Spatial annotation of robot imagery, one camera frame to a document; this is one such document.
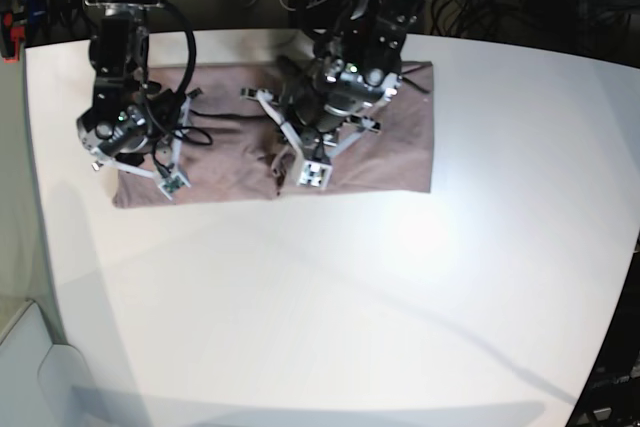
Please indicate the white bin corner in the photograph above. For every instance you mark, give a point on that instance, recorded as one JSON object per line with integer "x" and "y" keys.
{"x": 40, "y": 380}

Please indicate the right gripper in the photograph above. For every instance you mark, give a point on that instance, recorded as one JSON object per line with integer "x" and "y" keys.
{"x": 154, "y": 150}

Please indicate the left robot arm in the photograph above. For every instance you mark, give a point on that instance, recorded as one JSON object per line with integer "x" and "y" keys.
{"x": 356, "y": 65}

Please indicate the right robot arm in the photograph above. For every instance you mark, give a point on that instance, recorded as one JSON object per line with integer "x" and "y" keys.
{"x": 118, "y": 54}

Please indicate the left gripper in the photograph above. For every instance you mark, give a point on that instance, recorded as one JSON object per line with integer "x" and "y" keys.
{"x": 311, "y": 118}

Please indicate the pink t-shirt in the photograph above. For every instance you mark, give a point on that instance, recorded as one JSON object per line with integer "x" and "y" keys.
{"x": 247, "y": 161}

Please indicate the red and black clamp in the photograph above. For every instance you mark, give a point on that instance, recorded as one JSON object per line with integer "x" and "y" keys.
{"x": 12, "y": 36}

